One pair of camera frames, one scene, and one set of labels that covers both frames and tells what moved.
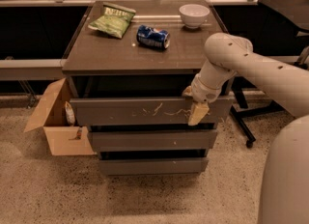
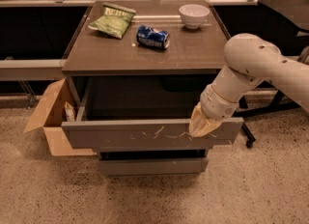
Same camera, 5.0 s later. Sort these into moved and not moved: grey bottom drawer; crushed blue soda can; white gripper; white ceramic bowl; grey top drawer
Moved: white gripper; grey top drawer
Not moved: grey bottom drawer; white ceramic bowl; crushed blue soda can
